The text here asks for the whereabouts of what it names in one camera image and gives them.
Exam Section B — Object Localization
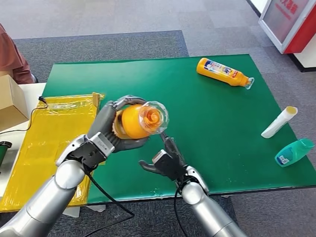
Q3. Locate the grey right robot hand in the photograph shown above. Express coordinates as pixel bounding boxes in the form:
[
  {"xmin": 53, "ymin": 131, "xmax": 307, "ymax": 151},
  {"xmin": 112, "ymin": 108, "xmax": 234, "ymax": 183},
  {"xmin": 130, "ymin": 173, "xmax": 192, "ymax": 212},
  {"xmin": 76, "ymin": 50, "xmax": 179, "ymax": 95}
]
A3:
[{"xmin": 139, "ymin": 130, "xmax": 189, "ymax": 183}]

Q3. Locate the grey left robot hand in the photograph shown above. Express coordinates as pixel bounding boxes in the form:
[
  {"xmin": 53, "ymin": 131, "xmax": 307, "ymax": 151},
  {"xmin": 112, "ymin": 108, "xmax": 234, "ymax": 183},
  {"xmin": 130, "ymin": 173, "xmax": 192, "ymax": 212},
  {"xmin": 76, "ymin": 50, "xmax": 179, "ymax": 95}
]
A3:
[{"xmin": 86, "ymin": 95, "xmax": 150, "ymax": 155}]

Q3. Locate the orange detergent bottle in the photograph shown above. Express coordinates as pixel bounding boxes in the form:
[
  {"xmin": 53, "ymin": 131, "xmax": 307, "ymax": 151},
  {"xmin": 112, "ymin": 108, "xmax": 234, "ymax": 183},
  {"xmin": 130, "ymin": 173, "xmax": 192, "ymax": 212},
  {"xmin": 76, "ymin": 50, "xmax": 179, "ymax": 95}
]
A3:
[
  {"xmin": 113, "ymin": 100, "xmax": 170, "ymax": 140},
  {"xmin": 196, "ymin": 57, "xmax": 255, "ymax": 90}
]

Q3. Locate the white tube bottle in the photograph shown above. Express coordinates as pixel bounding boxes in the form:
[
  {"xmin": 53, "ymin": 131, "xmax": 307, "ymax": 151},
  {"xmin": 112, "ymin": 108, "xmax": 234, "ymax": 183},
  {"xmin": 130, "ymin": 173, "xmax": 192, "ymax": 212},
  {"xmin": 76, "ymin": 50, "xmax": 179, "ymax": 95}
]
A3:
[{"xmin": 260, "ymin": 106, "xmax": 298, "ymax": 139}]

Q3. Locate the teal plastic bottle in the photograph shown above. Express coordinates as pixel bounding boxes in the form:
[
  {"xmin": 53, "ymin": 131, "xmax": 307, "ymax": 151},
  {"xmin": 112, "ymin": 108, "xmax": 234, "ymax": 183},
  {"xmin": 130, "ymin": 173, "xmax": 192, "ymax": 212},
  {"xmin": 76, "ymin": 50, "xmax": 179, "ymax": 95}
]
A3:
[{"xmin": 275, "ymin": 138, "xmax": 315, "ymax": 168}]

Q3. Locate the green table mat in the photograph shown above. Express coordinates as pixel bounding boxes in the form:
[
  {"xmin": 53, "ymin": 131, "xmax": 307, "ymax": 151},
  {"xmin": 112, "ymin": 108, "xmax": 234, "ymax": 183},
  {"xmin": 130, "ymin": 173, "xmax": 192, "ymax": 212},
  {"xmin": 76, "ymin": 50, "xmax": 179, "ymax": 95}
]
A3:
[{"xmin": 42, "ymin": 54, "xmax": 316, "ymax": 204}]

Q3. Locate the yellow plastic-wrapped box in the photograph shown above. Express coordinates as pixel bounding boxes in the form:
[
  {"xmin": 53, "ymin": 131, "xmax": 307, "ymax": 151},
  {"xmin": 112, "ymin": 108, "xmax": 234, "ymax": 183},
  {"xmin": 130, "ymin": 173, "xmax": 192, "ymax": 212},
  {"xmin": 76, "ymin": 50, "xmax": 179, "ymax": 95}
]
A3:
[{"xmin": 0, "ymin": 92, "xmax": 109, "ymax": 213}]

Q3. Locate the brown cardboard box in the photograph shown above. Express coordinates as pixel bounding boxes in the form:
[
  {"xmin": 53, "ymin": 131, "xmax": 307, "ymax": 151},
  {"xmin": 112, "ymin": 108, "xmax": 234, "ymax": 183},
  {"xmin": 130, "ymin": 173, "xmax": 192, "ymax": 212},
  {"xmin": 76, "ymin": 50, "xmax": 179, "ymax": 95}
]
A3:
[{"xmin": 0, "ymin": 74, "xmax": 29, "ymax": 132}]

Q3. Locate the dark green container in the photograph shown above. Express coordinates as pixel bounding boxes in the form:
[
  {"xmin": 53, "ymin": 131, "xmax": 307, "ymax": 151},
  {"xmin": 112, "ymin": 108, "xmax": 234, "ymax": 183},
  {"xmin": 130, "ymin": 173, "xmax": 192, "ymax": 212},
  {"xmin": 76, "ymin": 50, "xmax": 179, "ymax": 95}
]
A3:
[{"xmin": 0, "ymin": 141, "xmax": 12, "ymax": 166}]

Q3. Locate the person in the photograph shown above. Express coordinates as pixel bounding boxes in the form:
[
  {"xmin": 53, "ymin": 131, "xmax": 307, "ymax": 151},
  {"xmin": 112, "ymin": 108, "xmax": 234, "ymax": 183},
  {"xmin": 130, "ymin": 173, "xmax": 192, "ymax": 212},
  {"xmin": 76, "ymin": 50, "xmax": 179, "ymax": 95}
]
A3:
[{"xmin": 0, "ymin": 23, "xmax": 39, "ymax": 84}]

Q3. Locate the red and white display stand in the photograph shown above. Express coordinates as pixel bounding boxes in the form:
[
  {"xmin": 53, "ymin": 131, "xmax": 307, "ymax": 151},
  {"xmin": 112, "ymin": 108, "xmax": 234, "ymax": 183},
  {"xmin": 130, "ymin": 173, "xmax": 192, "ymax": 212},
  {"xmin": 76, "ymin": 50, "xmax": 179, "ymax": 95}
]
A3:
[{"xmin": 258, "ymin": 0, "xmax": 316, "ymax": 55}]

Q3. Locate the white cabinet with black base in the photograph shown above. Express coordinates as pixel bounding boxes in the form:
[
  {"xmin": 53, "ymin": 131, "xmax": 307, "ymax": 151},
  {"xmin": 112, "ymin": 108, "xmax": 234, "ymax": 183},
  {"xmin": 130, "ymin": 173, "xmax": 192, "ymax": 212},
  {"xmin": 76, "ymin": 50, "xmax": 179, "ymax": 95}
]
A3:
[{"xmin": 288, "ymin": 41, "xmax": 316, "ymax": 73}]

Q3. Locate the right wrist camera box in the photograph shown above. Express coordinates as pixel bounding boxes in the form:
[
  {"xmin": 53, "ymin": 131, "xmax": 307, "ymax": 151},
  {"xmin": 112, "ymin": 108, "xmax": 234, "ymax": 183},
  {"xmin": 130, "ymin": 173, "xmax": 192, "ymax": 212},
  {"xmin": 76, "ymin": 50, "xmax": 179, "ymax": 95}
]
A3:
[{"xmin": 152, "ymin": 149, "xmax": 178, "ymax": 179}]

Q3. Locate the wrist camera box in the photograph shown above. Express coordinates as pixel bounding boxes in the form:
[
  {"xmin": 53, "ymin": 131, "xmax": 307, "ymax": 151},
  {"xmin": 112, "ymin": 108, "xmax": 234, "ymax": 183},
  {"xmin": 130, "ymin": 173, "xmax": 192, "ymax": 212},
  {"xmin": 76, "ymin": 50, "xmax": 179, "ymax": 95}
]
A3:
[
  {"xmin": 66, "ymin": 131, "xmax": 115, "ymax": 171},
  {"xmin": 152, "ymin": 149, "xmax": 178, "ymax": 179}
]

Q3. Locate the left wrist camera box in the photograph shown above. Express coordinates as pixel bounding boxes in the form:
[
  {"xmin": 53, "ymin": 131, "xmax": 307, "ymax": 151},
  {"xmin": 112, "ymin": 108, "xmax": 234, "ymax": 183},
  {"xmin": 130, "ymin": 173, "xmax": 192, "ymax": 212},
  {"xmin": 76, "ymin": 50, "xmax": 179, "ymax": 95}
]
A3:
[{"xmin": 66, "ymin": 131, "xmax": 115, "ymax": 171}]

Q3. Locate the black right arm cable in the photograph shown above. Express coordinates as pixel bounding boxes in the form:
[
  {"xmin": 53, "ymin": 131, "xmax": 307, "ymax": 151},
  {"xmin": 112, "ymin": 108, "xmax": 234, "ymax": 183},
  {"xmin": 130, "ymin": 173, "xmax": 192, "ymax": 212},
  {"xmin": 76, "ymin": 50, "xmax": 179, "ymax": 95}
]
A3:
[{"xmin": 173, "ymin": 176, "xmax": 195, "ymax": 237}]

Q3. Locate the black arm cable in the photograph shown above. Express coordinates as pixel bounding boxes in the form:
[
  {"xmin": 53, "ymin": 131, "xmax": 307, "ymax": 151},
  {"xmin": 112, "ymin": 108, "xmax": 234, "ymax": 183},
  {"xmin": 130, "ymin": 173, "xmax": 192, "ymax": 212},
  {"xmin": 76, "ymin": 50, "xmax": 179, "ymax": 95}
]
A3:
[
  {"xmin": 173, "ymin": 176, "xmax": 195, "ymax": 237},
  {"xmin": 83, "ymin": 163, "xmax": 135, "ymax": 237}
]

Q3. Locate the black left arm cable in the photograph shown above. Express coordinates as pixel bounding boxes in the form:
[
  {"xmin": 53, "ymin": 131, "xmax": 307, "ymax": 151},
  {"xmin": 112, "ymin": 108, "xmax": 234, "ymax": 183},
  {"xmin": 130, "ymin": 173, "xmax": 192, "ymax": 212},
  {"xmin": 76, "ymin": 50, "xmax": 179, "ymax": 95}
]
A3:
[{"xmin": 83, "ymin": 163, "xmax": 135, "ymax": 237}]

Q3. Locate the thin black table cable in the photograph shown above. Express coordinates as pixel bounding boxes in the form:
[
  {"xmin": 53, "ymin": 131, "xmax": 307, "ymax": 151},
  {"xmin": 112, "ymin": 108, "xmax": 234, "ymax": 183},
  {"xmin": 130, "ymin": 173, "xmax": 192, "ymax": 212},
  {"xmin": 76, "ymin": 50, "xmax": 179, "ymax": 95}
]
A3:
[{"xmin": 0, "ymin": 96, "xmax": 48, "ymax": 136}]

